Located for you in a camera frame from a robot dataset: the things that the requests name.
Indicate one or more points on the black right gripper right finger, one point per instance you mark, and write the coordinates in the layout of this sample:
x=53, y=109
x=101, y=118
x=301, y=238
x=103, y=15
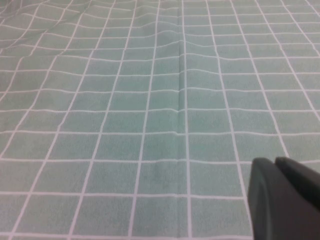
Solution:
x=302, y=177

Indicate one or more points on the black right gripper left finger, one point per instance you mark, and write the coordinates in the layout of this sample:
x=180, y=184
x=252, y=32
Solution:
x=270, y=205

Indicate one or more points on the green white checked tablecloth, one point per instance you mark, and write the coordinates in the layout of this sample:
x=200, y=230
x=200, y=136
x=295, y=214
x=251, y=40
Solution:
x=125, y=100

